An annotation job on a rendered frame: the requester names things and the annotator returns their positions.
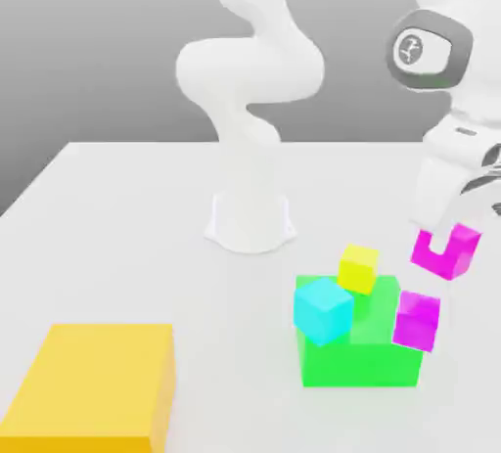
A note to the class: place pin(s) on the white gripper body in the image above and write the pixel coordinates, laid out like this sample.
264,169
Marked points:
438,163

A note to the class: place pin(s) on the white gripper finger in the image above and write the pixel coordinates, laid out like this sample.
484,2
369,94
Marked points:
439,241

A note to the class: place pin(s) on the small magenta cube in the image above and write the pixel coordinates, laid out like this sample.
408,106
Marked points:
417,324
462,253

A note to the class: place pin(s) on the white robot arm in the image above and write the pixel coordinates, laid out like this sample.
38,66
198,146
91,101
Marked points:
250,69

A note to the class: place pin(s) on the small yellow cube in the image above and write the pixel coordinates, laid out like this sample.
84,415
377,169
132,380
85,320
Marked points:
357,271

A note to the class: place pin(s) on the small cyan cube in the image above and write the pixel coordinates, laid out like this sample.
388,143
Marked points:
323,312

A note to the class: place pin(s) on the large green box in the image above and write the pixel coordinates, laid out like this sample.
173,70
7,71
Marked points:
364,363

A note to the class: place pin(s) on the large yellow box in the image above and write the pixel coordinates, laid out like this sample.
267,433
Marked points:
90,386

